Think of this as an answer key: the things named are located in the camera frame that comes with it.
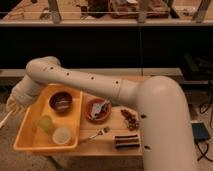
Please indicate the crumpled grey foil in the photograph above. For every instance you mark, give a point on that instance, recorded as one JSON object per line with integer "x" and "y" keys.
{"x": 97, "y": 108}

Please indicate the striped folded cloth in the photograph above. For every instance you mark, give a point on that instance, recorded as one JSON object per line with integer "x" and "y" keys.
{"x": 129, "y": 141}

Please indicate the brown dried twig bunch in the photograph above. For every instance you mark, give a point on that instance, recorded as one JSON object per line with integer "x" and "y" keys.
{"x": 130, "y": 120}

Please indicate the metal fork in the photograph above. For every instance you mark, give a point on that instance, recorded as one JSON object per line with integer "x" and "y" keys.
{"x": 100, "y": 132}

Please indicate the wooden table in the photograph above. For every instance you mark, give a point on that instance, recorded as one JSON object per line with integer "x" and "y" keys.
{"x": 102, "y": 145}

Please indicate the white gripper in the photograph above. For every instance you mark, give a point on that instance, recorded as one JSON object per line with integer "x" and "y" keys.
{"x": 22, "y": 95}

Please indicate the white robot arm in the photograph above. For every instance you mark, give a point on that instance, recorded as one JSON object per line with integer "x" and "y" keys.
{"x": 167, "y": 136}

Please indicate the green plastic cup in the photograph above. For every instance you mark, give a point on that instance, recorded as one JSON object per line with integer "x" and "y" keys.
{"x": 45, "y": 123}

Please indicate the white plastic cup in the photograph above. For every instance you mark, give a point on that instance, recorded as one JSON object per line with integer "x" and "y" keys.
{"x": 62, "y": 136}

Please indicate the dark brown bowl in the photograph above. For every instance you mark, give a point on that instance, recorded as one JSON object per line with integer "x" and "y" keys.
{"x": 61, "y": 102}

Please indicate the dark power adapter box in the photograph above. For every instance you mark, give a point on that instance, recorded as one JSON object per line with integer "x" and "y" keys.
{"x": 200, "y": 132}

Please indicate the orange clay plate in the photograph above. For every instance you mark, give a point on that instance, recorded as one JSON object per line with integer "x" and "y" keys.
{"x": 103, "y": 115}

